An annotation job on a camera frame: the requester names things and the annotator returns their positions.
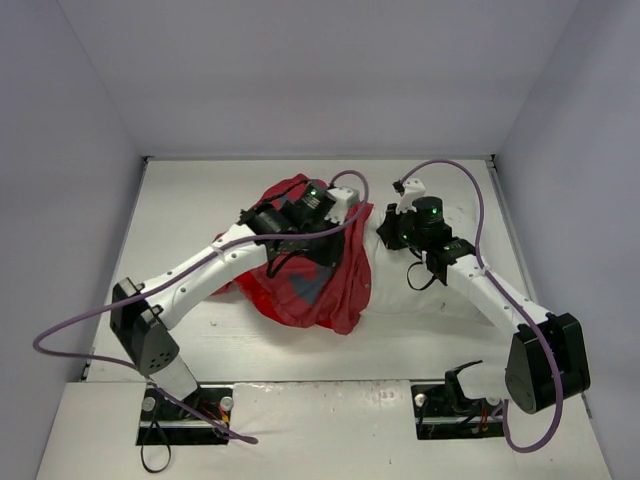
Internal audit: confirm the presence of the black cable loop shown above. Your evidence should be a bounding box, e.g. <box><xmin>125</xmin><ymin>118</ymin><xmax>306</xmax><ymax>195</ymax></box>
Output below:
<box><xmin>137</xmin><ymin>419</ymin><xmax>172</xmax><ymax>478</ymax></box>

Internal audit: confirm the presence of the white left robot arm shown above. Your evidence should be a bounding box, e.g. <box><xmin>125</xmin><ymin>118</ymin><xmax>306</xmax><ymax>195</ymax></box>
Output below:
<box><xmin>110</xmin><ymin>181</ymin><xmax>359</xmax><ymax>400</ymax></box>

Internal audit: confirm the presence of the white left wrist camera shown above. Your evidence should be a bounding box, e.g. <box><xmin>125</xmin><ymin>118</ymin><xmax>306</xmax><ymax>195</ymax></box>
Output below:
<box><xmin>324</xmin><ymin>186</ymin><xmax>360</xmax><ymax>225</ymax></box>

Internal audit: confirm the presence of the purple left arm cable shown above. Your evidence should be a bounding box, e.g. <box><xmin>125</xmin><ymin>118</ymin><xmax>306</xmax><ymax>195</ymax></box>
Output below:
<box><xmin>32</xmin><ymin>170</ymin><xmax>372</xmax><ymax>446</ymax></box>

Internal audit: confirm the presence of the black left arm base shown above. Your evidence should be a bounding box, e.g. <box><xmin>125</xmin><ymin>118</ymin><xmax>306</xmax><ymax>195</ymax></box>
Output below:
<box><xmin>136</xmin><ymin>385</ymin><xmax>234</xmax><ymax>446</ymax></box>

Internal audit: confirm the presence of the white pillow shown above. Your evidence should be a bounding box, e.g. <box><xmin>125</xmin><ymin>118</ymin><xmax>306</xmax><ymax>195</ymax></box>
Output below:
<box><xmin>363</xmin><ymin>206</ymin><xmax>489</xmax><ymax>324</ymax></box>

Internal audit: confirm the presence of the red printed pillowcase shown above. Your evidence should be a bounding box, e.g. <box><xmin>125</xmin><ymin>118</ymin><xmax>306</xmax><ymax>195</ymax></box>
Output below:
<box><xmin>214</xmin><ymin>202</ymin><xmax>373</xmax><ymax>335</ymax></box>

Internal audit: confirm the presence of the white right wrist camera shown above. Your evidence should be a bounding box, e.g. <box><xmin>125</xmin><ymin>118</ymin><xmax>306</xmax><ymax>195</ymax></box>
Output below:
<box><xmin>393</xmin><ymin>178</ymin><xmax>426</xmax><ymax>215</ymax></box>

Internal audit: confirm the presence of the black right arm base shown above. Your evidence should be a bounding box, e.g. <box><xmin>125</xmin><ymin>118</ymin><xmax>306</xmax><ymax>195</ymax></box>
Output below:
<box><xmin>411</xmin><ymin>360</ymin><xmax>504</xmax><ymax>441</ymax></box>

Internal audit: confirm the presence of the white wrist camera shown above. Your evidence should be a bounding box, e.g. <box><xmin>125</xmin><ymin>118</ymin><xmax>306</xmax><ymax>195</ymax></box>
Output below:
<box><xmin>393</xmin><ymin>178</ymin><xmax>426</xmax><ymax>215</ymax></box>
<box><xmin>324</xmin><ymin>186</ymin><xmax>360</xmax><ymax>225</ymax></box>

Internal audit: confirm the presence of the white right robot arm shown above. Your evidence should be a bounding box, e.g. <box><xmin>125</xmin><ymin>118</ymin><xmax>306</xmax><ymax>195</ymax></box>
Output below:
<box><xmin>376</xmin><ymin>196</ymin><xmax>591</xmax><ymax>414</ymax></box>

